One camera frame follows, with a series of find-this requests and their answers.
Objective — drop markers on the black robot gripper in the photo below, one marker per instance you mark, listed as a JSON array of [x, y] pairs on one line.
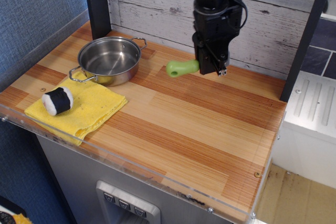
[[216, 31]]

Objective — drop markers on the green handled grey spatula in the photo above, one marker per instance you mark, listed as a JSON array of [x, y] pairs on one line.
[[180, 68]]

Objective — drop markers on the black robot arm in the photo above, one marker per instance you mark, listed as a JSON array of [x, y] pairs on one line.
[[215, 6]]

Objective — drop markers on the stainless steel pot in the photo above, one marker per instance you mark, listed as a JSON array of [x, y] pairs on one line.
[[109, 61]]

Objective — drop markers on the white grooved side cabinet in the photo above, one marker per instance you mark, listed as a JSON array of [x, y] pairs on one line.
[[306, 139]]

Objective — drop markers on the yellow folded cloth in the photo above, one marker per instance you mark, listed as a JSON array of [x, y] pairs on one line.
[[93, 104]]

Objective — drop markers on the plush sushi roll toy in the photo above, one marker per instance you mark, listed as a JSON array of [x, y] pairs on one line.
[[58, 101]]

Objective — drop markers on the silver button control panel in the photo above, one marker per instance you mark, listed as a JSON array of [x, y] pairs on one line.
[[119, 206]]

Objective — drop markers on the clear acrylic table edge guard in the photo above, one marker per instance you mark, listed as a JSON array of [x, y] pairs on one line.
[[212, 159]]

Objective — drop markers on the yellow object bottom left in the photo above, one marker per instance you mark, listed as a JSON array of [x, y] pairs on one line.
[[21, 219]]

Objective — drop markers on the black right upright post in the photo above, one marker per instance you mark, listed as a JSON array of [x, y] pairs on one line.
[[306, 38]]

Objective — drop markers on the black upright post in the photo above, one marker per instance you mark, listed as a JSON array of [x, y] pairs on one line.
[[306, 38], [99, 18]]

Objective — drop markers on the black left upright post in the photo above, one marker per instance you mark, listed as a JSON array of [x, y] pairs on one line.
[[99, 18]]

